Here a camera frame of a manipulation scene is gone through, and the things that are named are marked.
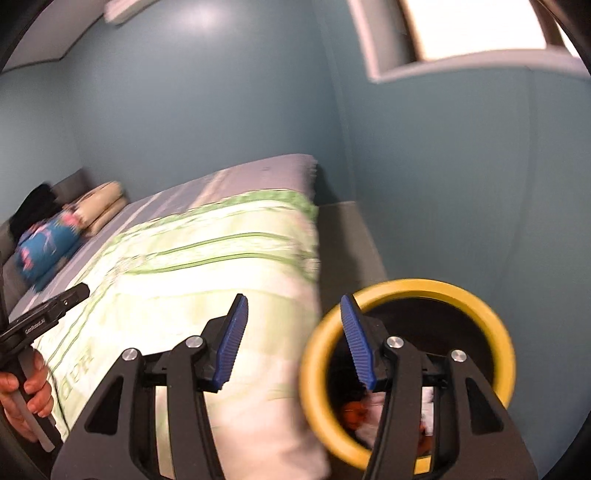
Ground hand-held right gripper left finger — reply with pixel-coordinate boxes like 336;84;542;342
51;293;249;480

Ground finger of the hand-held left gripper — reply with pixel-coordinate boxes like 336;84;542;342
46;282;91;319

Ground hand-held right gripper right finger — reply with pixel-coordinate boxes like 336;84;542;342
340;294;539;480

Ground yellow-rimmed dark waste bin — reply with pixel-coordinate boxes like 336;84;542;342
298;278;516;476

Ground orange snack wrapper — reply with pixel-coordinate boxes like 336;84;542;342
339;400;371;431

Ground pale tissue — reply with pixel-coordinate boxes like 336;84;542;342
358;405;387;449

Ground person's left hand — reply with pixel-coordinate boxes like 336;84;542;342
0;352;56;440

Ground blue floral quilt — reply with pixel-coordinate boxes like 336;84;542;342
14;210;86;292

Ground green patterned blanket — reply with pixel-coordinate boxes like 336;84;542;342
34;190;331;480

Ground beige stacked pillows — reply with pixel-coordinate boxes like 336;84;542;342
74;181;129;239

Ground black folded clothes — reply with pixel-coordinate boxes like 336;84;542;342
9;184;64;241

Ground grey padded headboard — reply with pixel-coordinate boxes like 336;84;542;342
50;168;91;205

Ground grey striped bedsheet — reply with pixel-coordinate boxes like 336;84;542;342
8;154;320;334

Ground white air conditioner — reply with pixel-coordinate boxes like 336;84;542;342
103;0;149;23

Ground dark framed window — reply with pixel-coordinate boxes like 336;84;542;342
346;0;588;84

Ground grey bed frame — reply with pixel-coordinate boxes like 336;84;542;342
316;200;389;320

